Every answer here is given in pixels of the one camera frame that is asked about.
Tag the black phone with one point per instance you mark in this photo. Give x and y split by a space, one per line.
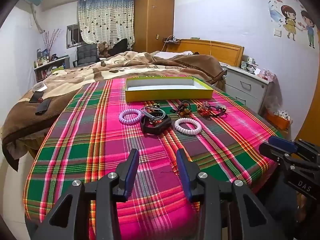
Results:
37 97

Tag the wooden headboard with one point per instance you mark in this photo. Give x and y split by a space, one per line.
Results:
230 54

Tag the white shelf desk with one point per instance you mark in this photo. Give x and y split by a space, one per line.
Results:
45 70

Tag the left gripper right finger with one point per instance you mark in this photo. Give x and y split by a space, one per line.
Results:
188 171

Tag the yellow shallow cardboard box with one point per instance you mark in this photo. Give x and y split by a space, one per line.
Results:
166 88

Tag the patterned window curtain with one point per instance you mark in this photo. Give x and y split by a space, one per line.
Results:
107 21

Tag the brown patterned blanket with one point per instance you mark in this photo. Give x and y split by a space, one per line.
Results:
23 129

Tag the cartoon couple wall sticker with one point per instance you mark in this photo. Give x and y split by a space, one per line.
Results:
287 18

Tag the brown teddy bear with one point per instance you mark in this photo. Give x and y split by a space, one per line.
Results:
103 50

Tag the white drawer nightstand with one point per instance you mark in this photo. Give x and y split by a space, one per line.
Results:
249 89

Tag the pink green plaid cloth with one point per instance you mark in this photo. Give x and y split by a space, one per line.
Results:
87 141

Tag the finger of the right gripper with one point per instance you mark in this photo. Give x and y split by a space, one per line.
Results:
271 152
285 145

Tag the white paper card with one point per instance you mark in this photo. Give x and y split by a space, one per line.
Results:
39 87

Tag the black wristband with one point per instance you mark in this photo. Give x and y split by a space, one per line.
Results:
155 123

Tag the black office chair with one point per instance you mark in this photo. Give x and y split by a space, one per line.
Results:
86 55

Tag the orange storage basket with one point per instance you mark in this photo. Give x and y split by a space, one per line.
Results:
279 118

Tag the wooden wardrobe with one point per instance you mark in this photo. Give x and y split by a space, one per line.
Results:
153 24

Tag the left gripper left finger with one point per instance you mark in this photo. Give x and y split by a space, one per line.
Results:
126 172

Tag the black remote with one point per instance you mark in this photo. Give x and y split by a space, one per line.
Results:
43 107

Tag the purple flower branches vase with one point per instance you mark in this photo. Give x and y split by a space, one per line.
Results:
49 39

